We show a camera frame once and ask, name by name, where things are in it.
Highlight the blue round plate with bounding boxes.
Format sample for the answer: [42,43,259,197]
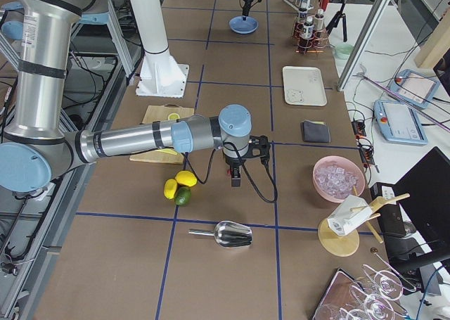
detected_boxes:
[229,16,259,34]

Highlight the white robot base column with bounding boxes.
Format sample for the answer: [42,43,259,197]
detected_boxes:
[130,0,189,98]

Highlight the yellow lemon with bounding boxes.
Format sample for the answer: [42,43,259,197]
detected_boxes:
[163,179,178,200]
[175,170,198,187]

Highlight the green lime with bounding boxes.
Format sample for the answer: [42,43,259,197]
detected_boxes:
[174,186,191,206]

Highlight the metal scoop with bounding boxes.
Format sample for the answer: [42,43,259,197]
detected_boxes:
[188,221,252,248]

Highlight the dark drink bottle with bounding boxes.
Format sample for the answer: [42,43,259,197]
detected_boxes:
[297,7,308,24]
[302,16,314,39]
[314,8,324,31]

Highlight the half lemon slice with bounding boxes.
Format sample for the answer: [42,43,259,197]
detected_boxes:
[167,113,180,120]

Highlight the wooden cutting board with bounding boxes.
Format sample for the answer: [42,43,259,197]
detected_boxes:
[129,105,194,165]

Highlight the cream bear tray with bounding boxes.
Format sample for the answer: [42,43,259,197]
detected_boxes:
[282,66,327,106]

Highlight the pink bowl with ice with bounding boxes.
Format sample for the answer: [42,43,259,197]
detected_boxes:
[312,155,366,203]

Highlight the black tripod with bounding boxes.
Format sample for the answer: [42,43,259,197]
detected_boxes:
[326,0,348,42]

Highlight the green bowl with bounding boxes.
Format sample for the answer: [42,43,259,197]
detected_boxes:
[334,42,354,60]

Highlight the wooden paper towel stand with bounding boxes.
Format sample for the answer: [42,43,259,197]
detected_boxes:
[318,193,410,257]

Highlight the blue teach pendant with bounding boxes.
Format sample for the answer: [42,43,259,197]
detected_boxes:
[373,100,428,146]
[388,69,440,109]

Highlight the copper wire bottle rack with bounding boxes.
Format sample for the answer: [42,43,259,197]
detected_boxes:
[292,7,328,54]

